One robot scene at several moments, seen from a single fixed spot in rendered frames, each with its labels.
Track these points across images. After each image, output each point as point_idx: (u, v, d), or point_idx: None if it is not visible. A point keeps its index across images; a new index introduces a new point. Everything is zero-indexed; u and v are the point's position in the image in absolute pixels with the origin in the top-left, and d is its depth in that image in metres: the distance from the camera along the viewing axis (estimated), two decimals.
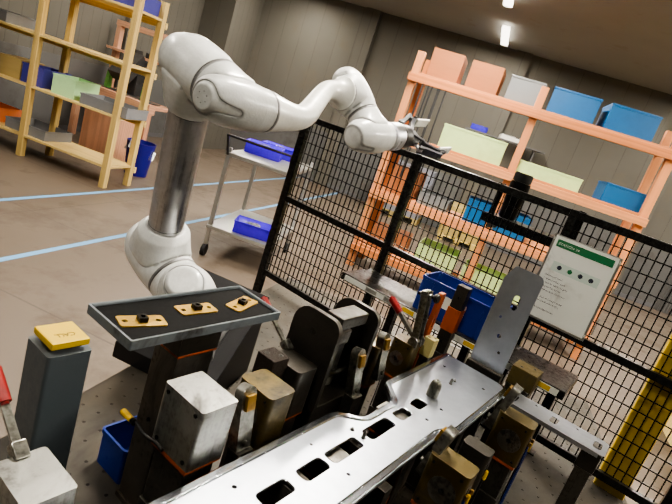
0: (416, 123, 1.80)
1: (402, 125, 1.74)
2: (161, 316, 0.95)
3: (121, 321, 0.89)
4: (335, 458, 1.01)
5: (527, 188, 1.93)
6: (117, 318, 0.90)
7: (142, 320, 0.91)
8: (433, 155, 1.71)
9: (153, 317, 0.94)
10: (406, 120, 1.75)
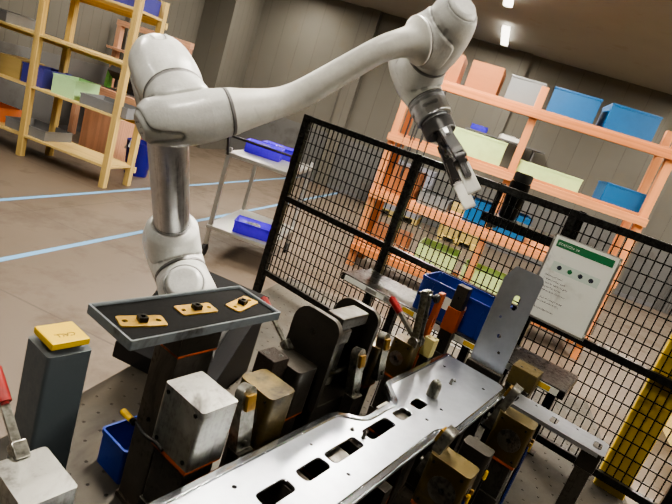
0: (459, 184, 1.26)
1: (444, 155, 1.27)
2: (161, 316, 0.95)
3: (121, 321, 0.89)
4: (335, 458, 1.01)
5: (527, 188, 1.93)
6: (117, 318, 0.90)
7: (142, 320, 0.91)
8: (455, 146, 1.12)
9: (153, 317, 0.94)
10: None
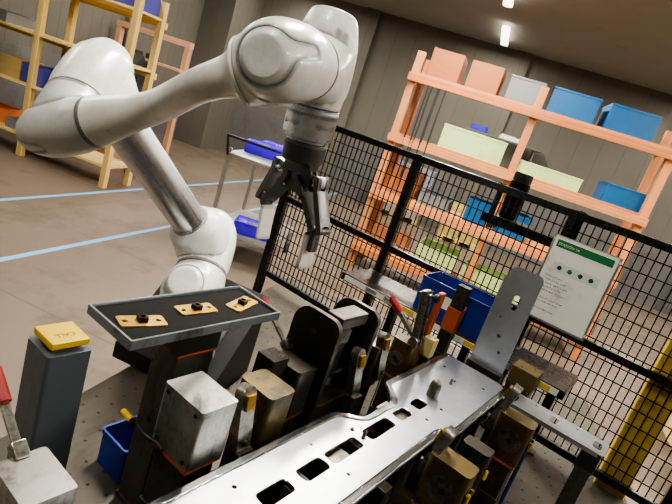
0: (269, 208, 0.99)
1: (278, 169, 0.95)
2: (161, 316, 0.95)
3: (121, 321, 0.89)
4: (335, 458, 1.01)
5: (527, 188, 1.93)
6: (117, 318, 0.90)
7: (142, 320, 0.91)
8: (324, 215, 0.87)
9: (153, 317, 0.94)
10: (279, 177, 0.98)
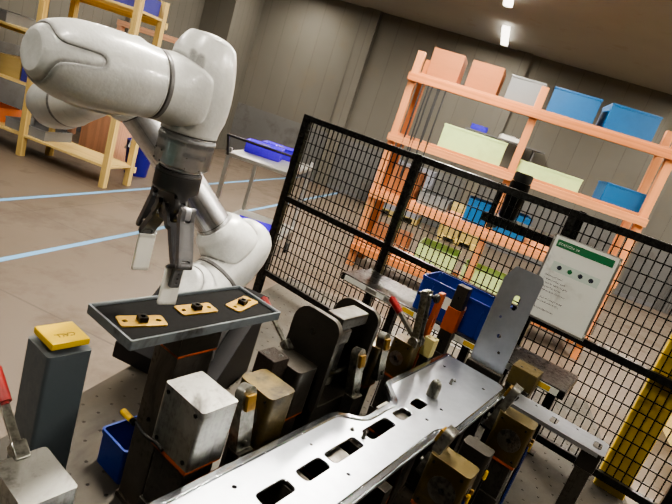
0: (147, 237, 0.93)
1: (156, 197, 0.90)
2: (161, 316, 0.95)
3: (121, 321, 0.89)
4: (335, 458, 1.01)
5: (527, 188, 1.93)
6: (117, 318, 0.90)
7: (142, 320, 0.91)
8: (185, 249, 0.81)
9: (153, 317, 0.94)
10: None
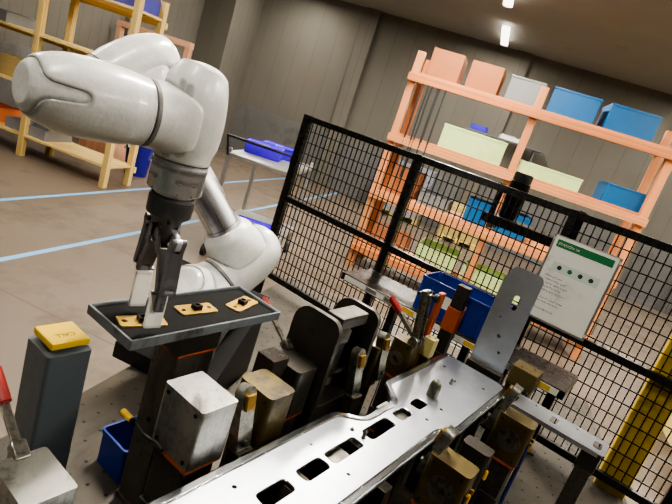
0: (144, 274, 0.92)
1: None
2: None
3: (121, 321, 0.89)
4: (335, 458, 1.01)
5: (527, 188, 1.93)
6: (117, 318, 0.90)
7: (142, 320, 0.91)
8: (171, 278, 0.84)
9: None
10: None
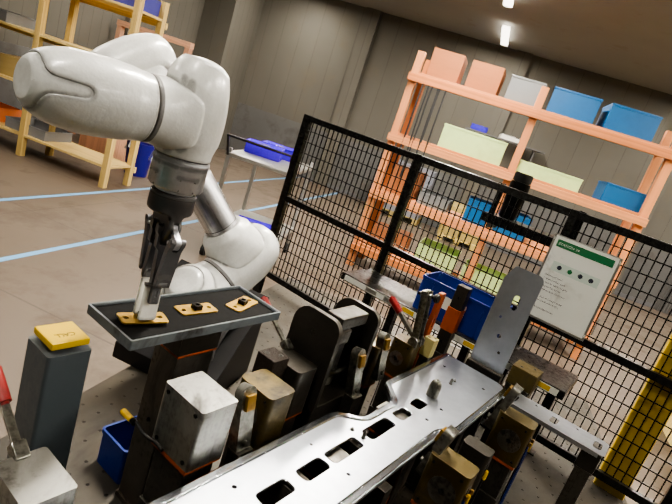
0: None
1: None
2: (162, 313, 0.95)
3: (122, 318, 0.89)
4: (335, 458, 1.01)
5: (527, 188, 1.93)
6: (118, 315, 0.90)
7: None
8: (166, 273, 0.86)
9: None
10: None
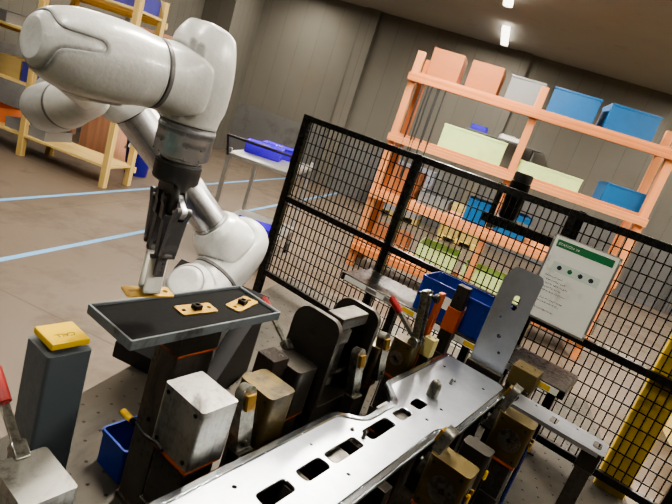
0: None
1: None
2: (167, 288, 0.94)
3: (127, 291, 0.88)
4: (335, 458, 1.01)
5: (527, 188, 1.93)
6: (123, 288, 0.88)
7: None
8: (172, 244, 0.84)
9: None
10: None
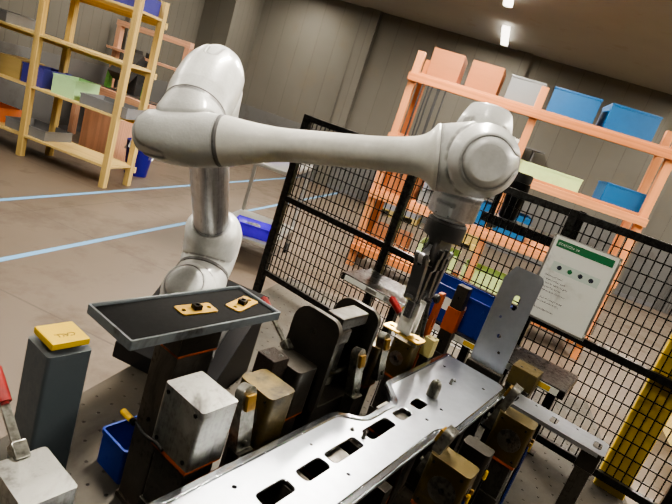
0: None
1: None
2: (423, 341, 1.01)
3: (388, 323, 1.03)
4: (335, 458, 1.01)
5: (527, 188, 1.93)
6: (389, 322, 1.05)
7: None
8: (412, 285, 0.95)
9: (417, 337, 1.01)
10: (442, 270, 1.01)
